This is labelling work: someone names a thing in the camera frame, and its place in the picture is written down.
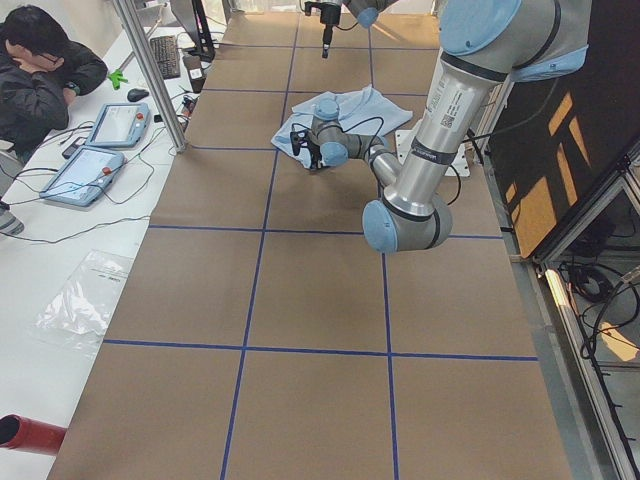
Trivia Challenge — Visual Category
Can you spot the lower blue teach pendant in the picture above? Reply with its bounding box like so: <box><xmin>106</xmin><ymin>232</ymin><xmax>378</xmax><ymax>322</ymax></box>
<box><xmin>39</xmin><ymin>146</ymin><xmax>125</xmax><ymax>207</ymax></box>

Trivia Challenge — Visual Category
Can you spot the small black box with label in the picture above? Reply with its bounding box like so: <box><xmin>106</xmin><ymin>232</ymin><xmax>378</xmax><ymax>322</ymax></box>
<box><xmin>182</xmin><ymin>54</ymin><xmax>206</xmax><ymax>93</ymax></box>

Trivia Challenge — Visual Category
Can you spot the light blue button shirt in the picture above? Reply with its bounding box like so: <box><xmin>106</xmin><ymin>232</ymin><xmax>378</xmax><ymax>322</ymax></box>
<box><xmin>271</xmin><ymin>85</ymin><xmax>413</xmax><ymax>169</ymax></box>

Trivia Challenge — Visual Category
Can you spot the upper blue teach pendant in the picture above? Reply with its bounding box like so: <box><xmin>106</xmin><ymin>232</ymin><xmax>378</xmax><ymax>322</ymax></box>
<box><xmin>85</xmin><ymin>102</ymin><xmax>150</xmax><ymax>149</ymax></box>

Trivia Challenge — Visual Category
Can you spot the black keyboard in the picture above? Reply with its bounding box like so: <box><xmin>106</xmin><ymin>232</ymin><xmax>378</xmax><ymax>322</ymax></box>
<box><xmin>149</xmin><ymin>35</ymin><xmax>181</xmax><ymax>79</ymax></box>

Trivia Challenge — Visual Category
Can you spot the clear plastic bag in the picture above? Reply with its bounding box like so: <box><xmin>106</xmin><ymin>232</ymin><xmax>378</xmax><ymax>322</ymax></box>
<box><xmin>30</xmin><ymin>250</ymin><xmax>134</xmax><ymax>358</ymax></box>

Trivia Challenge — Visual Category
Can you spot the blue teach pendant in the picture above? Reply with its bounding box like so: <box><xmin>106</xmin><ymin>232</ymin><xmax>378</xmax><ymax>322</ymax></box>
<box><xmin>39</xmin><ymin>146</ymin><xmax>125</xmax><ymax>207</ymax></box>
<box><xmin>85</xmin><ymin>102</ymin><xmax>150</xmax><ymax>149</ymax></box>

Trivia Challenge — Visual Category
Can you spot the green plastic toy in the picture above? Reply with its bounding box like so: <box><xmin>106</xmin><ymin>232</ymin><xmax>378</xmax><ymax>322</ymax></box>
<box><xmin>108</xmin><ymin>69</ymin><xmax>128</xmax><ymax>90</ymax></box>

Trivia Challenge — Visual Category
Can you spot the red cylinder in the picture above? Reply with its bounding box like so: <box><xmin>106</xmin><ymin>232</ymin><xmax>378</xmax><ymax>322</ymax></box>
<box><xmin>1</xmin><ymin>414</ymin><xmax>67</xmax><ymax>456</ymax></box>

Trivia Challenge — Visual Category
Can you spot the black computer mouse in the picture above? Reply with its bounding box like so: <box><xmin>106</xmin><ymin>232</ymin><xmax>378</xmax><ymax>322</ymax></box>
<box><xmin>126</xmin><ymin>88</ymin><xmax>150</xmax><ymax>103</ymax></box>

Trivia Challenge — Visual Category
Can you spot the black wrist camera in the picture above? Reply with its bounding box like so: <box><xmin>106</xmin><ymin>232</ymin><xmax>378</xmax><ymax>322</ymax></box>
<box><xmin>289</xmin><ymin>129</ymin><xmax>308</xmax><ymax>157</ymax></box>
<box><xmin>304</xmin><ymin>1</ymin><xmax>323</xmax><ymax>16</ymax></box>

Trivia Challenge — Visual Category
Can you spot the aluminium frame post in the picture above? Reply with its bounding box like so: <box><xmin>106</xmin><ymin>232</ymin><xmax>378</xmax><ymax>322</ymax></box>
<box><xmin>113</xmin><ymin>0</ymin><xmax>187</xmax><ymax>154</ymax></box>

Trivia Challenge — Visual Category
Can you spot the seated person black jacket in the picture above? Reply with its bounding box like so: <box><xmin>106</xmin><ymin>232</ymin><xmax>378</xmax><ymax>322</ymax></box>
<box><xmin>1</xmin><ymin>5</ymin><xmax>108</xmax><ymax>164</ymax></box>

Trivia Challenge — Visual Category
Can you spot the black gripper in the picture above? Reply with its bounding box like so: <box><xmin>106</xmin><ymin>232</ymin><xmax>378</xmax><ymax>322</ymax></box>
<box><xmin>319</xmin><ymin>2</ymin><xmax>341</xmax><ymax>59</ymax></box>
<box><xmin>306</xmin><ymin>140</ymin><xmax>324</xmax><ymax>171</ymax></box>

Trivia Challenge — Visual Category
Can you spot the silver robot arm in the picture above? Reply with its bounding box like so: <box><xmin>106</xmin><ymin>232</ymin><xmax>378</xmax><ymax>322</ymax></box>
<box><xmin>290</xmin><ymin>1</ymin><xmax>591</xmax><ymax>253</ymax></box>
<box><xmin>304</xmin><ymin>0</ymin><xmax>396</xmax><ymax>59</ymax></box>

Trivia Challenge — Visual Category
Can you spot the black orange adapter box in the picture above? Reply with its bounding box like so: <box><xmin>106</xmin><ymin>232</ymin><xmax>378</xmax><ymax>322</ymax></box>
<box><xmin>181</xmin><ymin>95</ymin><xmax>197</xmax><ymax>117</ymax></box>

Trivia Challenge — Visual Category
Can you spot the white central mounting column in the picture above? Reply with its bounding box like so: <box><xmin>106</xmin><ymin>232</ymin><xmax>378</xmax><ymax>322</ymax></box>
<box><xmin>394</xmin><ymin>120</ymin><xmax>470</xmax><ymax>177</ymax></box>

